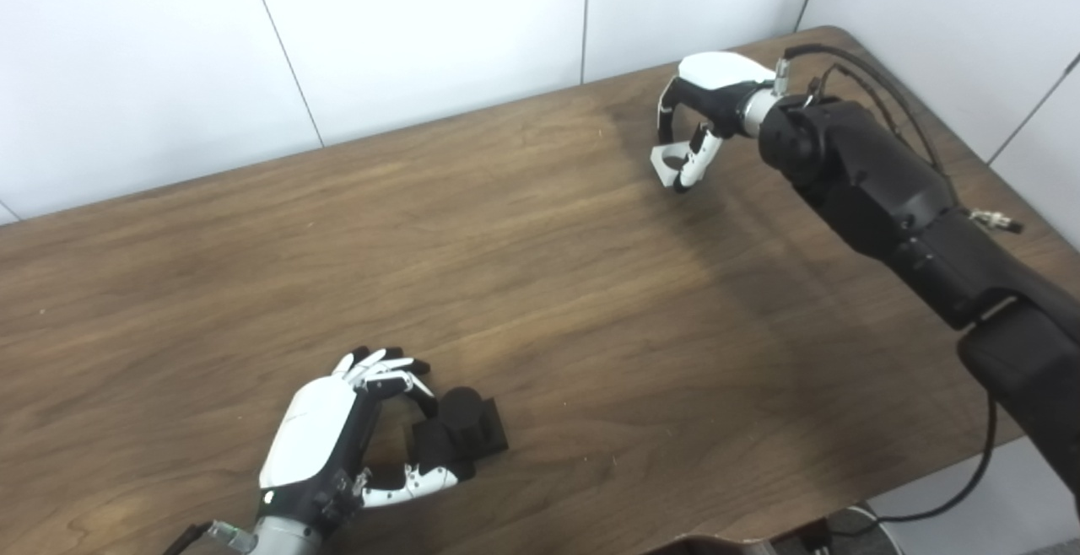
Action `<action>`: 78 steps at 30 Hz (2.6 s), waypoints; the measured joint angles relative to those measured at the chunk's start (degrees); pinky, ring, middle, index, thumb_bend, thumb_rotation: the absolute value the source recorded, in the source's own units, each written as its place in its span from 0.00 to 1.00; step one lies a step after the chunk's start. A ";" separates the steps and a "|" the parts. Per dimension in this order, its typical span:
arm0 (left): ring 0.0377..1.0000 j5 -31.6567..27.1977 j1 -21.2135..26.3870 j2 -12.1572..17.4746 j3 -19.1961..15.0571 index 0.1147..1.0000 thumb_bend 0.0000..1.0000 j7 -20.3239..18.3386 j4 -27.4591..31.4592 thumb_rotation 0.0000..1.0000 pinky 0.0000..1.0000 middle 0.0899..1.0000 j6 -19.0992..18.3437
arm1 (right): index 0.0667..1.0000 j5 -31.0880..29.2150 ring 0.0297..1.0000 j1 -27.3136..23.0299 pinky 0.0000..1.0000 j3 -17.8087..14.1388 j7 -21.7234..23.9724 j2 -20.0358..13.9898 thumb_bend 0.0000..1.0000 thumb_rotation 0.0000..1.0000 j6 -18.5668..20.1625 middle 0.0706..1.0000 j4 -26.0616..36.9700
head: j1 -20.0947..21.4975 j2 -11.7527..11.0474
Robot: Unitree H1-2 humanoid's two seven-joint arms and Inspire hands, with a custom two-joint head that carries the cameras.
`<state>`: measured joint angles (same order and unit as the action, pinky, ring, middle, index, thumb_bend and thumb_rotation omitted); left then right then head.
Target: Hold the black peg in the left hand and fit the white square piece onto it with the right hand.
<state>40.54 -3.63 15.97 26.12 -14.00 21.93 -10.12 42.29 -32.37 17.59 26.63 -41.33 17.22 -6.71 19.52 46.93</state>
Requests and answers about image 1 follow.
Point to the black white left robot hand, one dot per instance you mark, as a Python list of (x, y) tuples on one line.
[(312, 433)]

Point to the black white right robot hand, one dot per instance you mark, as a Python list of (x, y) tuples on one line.
[(717, 70)]

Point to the white square piece with hole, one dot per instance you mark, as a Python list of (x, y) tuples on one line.
[(662, 158)]

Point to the black peg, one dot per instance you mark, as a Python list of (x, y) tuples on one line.
[(464, 424)]

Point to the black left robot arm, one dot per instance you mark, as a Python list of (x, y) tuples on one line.
[(283, 538)]

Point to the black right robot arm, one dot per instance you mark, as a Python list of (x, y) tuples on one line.
[(886, 192)]

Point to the dark robot torso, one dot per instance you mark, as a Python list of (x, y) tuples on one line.
[(734, 542)]

